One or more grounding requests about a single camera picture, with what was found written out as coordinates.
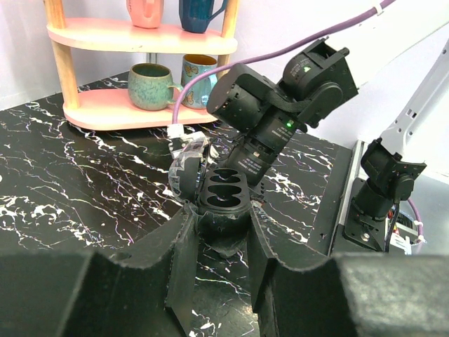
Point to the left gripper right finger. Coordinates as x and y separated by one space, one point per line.
294 290

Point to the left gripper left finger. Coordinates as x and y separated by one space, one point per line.
144 291

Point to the black earbud charging case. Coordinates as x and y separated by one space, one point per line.
220 196

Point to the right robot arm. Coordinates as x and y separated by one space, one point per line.
327 71

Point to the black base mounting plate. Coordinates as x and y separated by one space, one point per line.
336 196

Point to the pink three-tier shelf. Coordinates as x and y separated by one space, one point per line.
111 109

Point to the green ceramic mug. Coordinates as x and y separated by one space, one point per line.
151 86

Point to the pink mug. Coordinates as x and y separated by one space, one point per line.
145 13

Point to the dark blue mug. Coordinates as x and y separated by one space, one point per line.
196 15

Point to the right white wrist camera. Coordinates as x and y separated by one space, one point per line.
179 140

